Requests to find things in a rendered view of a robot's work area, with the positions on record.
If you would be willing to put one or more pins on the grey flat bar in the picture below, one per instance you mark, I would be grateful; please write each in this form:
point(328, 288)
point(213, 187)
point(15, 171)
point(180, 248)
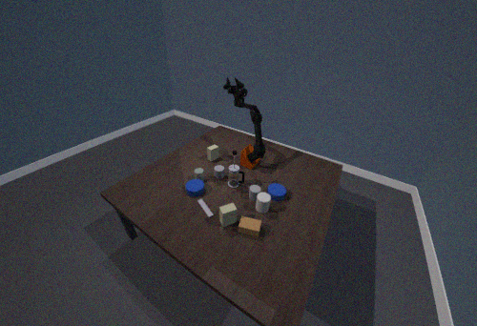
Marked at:
point(205, 208)

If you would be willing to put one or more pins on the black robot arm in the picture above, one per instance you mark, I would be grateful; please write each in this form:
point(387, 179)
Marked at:
point(259, 148)

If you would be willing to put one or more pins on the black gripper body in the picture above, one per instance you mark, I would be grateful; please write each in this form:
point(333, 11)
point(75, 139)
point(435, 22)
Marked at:
point(233, 88)

